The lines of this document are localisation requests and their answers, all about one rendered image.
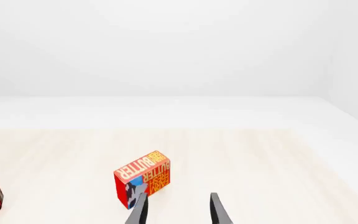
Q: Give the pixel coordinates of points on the red butter box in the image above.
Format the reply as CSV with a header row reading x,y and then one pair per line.
x,y
141,177

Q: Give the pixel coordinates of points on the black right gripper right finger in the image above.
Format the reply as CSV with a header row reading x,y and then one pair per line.
x,y
218,211

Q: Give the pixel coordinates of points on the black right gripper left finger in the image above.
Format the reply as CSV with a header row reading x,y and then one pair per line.
x,y
139,212

